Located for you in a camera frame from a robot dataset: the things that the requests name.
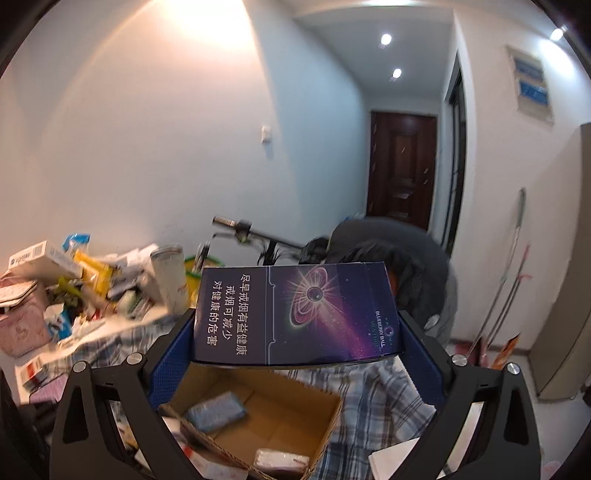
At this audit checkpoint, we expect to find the white tall tumbler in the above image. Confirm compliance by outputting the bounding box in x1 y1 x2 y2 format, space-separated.
150 245 189 315

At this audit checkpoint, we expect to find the dark blue cigarette carton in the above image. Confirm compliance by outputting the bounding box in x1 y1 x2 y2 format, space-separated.
193 263 400 368

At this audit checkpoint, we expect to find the grey refrigerator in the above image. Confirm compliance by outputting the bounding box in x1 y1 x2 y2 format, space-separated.
529 123 591 401

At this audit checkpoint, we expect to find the chair with dark jacket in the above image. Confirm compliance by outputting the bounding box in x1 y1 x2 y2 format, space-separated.
327 217 458 346

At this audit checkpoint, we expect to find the brown cardboard box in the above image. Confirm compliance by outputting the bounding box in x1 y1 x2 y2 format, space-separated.
159 363 342 479

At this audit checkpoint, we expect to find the dark brown entrance door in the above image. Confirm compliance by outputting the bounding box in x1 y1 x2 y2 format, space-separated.
367 111 438 230

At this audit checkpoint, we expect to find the white pink tissue pack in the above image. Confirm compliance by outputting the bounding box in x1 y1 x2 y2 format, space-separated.
253 448 310 474

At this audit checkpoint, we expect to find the pink pouch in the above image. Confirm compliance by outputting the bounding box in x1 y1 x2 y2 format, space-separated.
1 273 51 358

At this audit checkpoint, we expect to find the black bicycle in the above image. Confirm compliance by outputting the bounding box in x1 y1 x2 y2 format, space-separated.
192 216 329 273

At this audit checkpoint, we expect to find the wall electrical panel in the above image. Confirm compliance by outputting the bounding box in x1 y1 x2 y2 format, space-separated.
506 45 554 124

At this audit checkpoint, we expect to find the white wall switch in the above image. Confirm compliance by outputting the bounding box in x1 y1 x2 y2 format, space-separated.
260 125 273 144

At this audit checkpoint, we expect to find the blue plaid shirt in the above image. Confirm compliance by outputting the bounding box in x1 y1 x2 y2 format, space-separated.
45 316 435 479

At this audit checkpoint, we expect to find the white medicine box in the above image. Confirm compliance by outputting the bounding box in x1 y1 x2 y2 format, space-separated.
8 240 83 282

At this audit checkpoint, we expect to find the blue tissue pack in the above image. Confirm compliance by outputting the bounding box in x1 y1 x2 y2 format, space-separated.
184 391 246 433

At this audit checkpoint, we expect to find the yellow container green rim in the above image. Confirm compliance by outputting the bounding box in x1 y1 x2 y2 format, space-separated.
184 255 223 308

